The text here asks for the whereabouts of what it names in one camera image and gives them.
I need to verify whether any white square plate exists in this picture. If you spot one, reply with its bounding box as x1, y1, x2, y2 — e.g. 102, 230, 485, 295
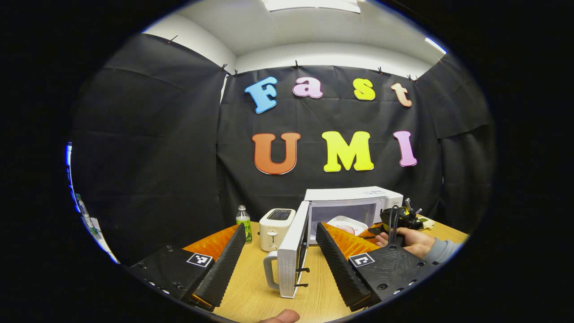
326, 216, 369, 236

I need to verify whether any white microwave oven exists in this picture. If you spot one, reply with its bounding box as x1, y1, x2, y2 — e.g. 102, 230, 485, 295
263, 186, 404, 299

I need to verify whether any green drink bottle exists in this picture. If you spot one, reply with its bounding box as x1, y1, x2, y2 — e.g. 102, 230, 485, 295
236, 205, 252, 244

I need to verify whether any black backdrop cloth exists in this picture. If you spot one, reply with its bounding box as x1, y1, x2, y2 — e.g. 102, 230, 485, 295
70, 34, 496, 265

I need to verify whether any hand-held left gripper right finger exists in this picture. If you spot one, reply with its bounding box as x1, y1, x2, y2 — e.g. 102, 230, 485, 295
315, 222, 442, 313

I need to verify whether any long ceiling light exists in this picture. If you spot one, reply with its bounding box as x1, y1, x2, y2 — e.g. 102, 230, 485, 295
261, 0, 361, 14

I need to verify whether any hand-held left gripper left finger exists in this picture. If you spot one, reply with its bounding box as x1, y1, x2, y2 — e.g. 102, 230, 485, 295
127, 223, 247, 310

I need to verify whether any white toaster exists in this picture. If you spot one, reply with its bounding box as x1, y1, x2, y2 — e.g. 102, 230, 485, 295
259, 208, 296, 252

